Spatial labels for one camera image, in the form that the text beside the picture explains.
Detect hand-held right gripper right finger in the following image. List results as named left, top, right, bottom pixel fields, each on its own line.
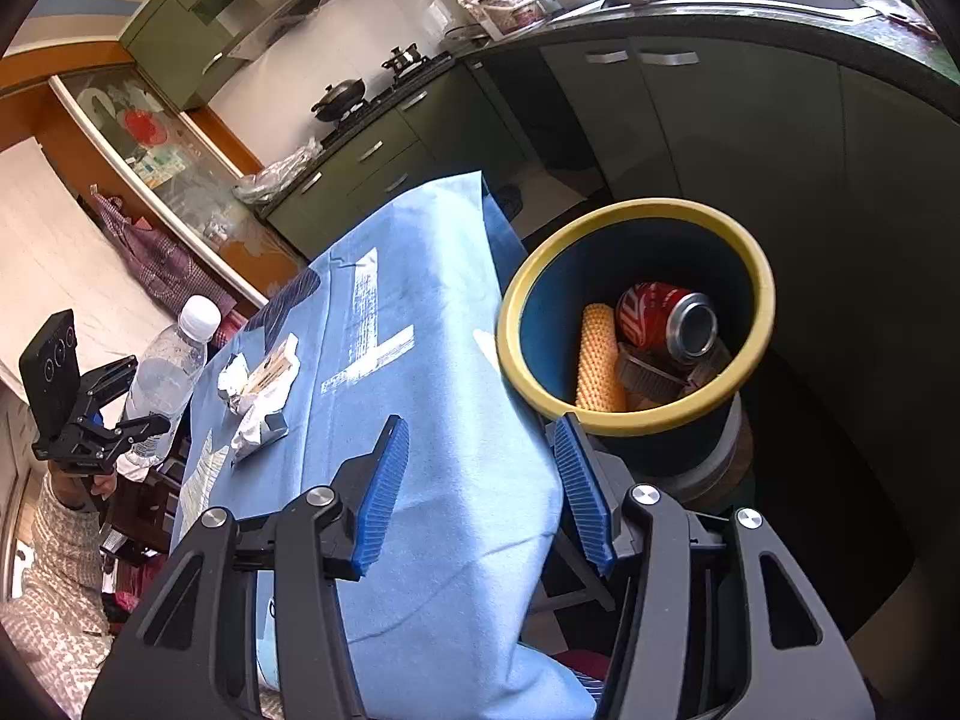
left=553, top=412, right=875, bottom=720

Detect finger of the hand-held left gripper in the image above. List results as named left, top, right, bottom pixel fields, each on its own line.
left=75, top=360, right=141, bottom=425
left=94, top=412, right=173, bottom=460

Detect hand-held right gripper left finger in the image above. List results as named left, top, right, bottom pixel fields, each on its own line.
left=82, top=415, right=411, bottom=720

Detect clear water bottle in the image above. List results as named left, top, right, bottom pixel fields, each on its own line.
left=120, top=295, right=221, bottom=467

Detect yellow foam net sleeve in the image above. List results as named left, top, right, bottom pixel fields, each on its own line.
left=574, top=302, right=630, bottom=414

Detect red soda can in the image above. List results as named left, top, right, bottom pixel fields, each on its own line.
left=616, top=281, right=720, bottom=362

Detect yellow-rimmed dark bin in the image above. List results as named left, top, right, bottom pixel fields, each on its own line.
left=496, top=199, right=776, bottom=503

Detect person's left hand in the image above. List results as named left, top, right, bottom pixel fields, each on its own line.
left=45, top=465, right=119, bottom=515

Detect crumpled foil wrapper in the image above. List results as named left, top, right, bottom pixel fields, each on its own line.
left=216, top=354, right=253, bottom=414

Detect white hanging cloth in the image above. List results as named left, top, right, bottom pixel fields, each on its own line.
left=0, top=139, right=197, bottom=421

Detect checked apron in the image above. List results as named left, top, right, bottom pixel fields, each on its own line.
left=90, top=184, right=260, bottom=347

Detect blue printed tablecloth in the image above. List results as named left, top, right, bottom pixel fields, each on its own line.
left=169, top=169, right=602, bottom=720

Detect white paper wrapper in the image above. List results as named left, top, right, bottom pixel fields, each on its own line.
left=244, top=334, right=303, bottom=399

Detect glass sliding door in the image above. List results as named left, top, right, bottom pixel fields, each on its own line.
left=48, top=64, right=309, bottom=302

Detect clear plastic bag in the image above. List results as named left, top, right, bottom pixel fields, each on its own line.
left=232, top=138, right=324, bottom=206

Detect black wok with lid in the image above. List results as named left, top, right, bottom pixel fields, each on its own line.
left=310, top=77, right=371, bottom=125

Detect gas stove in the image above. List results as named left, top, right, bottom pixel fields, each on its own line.
left=321, top=51, right=458, bottom=149

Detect steel range hood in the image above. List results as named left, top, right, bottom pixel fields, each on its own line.
left=225, top=0, right=380, bottom=62

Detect black kitchen countertop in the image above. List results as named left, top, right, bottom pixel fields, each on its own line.
left=258, top=0, right=960, bottom=102

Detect white plastic bucket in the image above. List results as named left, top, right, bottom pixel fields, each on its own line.
left=457, top=0, right=548, bottom=39

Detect green wall cabinets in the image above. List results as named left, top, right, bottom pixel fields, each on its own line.
left=120, top=0, right=376, bottom=110

